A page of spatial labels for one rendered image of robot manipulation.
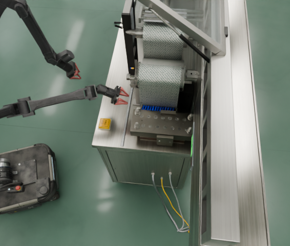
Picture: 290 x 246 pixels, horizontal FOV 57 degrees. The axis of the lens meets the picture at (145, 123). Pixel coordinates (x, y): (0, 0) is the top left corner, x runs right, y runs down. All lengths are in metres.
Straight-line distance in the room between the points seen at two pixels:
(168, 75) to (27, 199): 1.62
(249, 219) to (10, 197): 1.99
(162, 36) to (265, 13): 2.75
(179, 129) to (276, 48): 2.37
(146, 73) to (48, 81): 2.02
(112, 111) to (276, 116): 1.88
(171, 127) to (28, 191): 1.42
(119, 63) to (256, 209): 1.46
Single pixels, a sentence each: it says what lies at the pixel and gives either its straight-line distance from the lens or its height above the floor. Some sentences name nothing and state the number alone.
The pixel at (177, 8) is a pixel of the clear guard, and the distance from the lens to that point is 1.09.
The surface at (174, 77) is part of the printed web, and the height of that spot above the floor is 1.30.
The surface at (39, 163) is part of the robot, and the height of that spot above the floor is 0.24.
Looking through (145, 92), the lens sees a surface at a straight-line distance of 1.60.
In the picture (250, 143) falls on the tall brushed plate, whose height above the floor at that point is 1.44.
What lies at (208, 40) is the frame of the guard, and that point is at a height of 1.72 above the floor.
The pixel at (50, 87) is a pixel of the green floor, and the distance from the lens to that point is 3.31.
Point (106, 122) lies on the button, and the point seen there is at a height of 0.92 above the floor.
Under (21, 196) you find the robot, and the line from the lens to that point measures 2.55.
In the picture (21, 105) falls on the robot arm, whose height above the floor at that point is 1.23.
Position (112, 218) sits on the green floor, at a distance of 2.53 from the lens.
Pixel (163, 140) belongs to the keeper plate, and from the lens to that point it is 1.65.
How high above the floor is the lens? 2.47
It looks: 61 degrees down
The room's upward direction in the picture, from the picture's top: 4 degrees counter-clockwise
